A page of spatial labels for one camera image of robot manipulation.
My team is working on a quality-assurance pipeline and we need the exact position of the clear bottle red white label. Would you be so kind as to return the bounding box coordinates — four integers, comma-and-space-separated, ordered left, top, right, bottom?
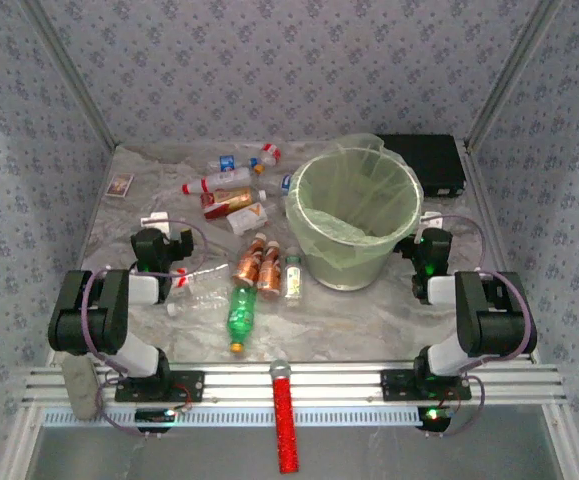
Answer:
168, 262, 231, 291

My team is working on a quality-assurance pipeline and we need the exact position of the clear bottle white cap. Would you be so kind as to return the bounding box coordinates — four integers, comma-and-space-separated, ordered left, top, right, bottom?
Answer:
165, 287, 233, 317

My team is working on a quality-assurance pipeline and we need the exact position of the copper coloured plastic bottle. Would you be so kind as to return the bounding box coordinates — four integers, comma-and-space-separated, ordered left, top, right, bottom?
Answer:
257, 240, 285, 301
231, 232, 266, 290

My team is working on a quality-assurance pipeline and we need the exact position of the green bottle yellow cap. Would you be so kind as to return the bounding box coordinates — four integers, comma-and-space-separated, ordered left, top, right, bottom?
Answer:
226, 284, 260, 355

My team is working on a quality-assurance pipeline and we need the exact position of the small bottle green cap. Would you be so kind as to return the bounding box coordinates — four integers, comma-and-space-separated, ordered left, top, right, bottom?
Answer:
283, 253, 306, 307

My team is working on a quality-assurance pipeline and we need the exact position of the pale green plastic bin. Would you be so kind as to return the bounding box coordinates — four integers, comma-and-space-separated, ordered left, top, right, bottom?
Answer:
288, 154, 424, 292

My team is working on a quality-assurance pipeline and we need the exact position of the translucent green bin liner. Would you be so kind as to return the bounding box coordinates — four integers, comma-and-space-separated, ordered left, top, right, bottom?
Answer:
285, 132, 425, 266

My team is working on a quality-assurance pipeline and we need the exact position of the white orange-print box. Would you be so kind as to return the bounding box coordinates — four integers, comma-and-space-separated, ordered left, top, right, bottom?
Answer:
202, 202, 279, 237

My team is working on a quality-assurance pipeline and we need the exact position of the gold bottle red label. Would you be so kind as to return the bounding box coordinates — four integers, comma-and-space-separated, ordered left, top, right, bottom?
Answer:
199, 185, 269, 210

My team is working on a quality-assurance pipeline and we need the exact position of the white bottle red cap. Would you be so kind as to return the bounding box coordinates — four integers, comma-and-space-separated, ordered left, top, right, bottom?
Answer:
181, 167, 254, 196

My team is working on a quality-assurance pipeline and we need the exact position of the small printed card box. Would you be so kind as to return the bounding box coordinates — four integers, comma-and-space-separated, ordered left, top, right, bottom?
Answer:
106, 173, 135, 198

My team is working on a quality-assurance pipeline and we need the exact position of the black hard case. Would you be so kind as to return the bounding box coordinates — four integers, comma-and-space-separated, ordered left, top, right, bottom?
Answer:
376, 133, 468, 199

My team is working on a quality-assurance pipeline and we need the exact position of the blue label bottle blue cap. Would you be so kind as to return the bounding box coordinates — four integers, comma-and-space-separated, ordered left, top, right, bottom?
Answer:
206, 154, 261, 174

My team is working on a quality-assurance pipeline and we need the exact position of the clear bottle red label yellow cap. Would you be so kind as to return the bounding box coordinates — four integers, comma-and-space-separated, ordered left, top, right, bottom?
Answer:
251, 142, 283, 176

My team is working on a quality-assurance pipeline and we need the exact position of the grey foam block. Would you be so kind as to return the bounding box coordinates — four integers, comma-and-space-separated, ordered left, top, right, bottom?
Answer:
60, 352, 101, 421

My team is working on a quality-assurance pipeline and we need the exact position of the small circuit board with LED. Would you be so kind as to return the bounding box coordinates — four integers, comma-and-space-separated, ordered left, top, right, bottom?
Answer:
417, 405, 453, 432
134, 408, 178, 426

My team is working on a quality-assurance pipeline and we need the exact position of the red glitter microphone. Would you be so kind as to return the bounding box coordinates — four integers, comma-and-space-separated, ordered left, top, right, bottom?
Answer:
267, 358, 301, 475

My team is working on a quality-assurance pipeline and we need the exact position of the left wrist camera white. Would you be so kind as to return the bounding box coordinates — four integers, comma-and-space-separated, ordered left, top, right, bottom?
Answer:
140, 212, 171, 236

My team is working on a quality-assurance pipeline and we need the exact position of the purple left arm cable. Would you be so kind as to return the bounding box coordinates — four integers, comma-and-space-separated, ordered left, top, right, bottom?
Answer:
81, 218, 211, 439

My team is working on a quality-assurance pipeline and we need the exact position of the aluminium extrusion rail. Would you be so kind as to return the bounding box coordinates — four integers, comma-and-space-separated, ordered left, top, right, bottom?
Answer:
21, 362, 568, 407

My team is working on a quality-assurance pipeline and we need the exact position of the white slotted cable duct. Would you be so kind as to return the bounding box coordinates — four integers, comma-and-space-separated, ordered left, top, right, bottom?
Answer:
41, 405, 425, 427

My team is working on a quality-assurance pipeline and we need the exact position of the aluminium frame post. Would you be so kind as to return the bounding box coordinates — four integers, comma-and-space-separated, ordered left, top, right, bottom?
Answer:
463, 0, 565, 151
18, 0, 120, 151

